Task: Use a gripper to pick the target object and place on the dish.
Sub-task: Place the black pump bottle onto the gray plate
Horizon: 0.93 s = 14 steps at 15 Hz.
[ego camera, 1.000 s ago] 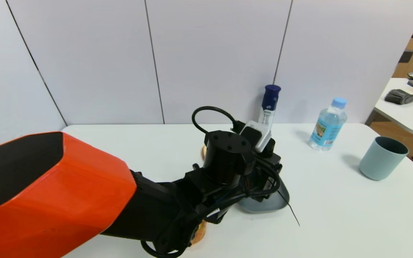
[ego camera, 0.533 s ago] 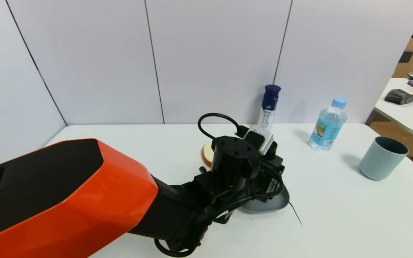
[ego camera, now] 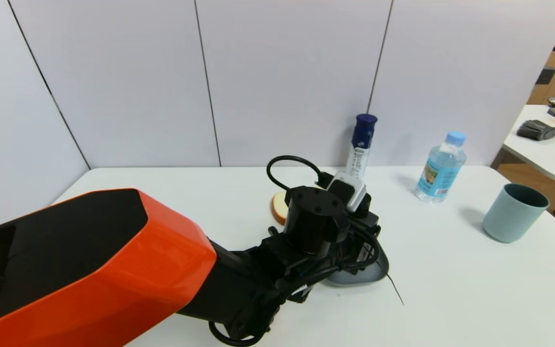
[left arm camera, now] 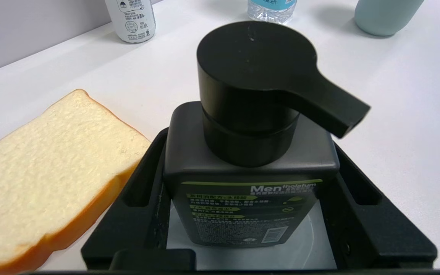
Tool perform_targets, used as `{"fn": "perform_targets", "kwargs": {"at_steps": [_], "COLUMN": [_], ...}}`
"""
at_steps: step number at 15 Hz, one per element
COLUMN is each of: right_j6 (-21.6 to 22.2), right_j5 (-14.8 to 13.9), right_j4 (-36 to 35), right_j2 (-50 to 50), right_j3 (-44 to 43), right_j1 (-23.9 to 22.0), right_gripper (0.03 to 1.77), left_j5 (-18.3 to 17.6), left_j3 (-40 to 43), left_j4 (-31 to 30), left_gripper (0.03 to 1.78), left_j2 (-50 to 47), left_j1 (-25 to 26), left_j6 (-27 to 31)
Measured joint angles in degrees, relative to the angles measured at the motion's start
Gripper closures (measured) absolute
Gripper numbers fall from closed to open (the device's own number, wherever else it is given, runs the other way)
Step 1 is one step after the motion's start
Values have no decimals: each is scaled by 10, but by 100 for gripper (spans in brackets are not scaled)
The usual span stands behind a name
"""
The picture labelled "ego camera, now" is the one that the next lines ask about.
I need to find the black camera cable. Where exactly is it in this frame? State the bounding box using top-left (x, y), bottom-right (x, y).
top-left (265, 155), bottom-right (334, 191)

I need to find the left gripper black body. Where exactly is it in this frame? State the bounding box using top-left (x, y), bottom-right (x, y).
top-left (335, 237), bottom-right (380, 276)

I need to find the grey square dish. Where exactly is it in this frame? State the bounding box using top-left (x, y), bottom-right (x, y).
top-left (323, 251), bottom-right (390, 288)

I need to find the light blue cup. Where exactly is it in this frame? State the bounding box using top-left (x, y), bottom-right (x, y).
top-left (482, 183), bottom-right (550, 244)

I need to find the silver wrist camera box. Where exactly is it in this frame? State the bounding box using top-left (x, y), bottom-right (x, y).
top-left (327, 172), bottom-right (367, 214)

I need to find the spray can with blue cap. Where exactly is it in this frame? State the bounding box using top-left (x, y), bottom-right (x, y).
top-left (345, 114), bottom-right (378, 180)

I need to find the black bristle brush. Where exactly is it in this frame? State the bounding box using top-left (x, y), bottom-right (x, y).
top-left (516, 120), bottom-right (555, 142)

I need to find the white bread slice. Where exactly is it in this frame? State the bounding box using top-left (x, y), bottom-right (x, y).
top-left (271, 191), bottom-right (290, 226)

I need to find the clear water bottle blue cap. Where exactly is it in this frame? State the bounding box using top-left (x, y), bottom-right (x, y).
top-left (414, 131), bottom-right (467, 203)

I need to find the thin black cable tie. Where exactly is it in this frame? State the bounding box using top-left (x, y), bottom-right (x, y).
top-left (376, 260), bottom-right (405, 306)

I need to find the white side table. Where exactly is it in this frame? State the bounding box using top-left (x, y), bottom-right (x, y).
top-left (492, 105), bottom-right (555, 185)

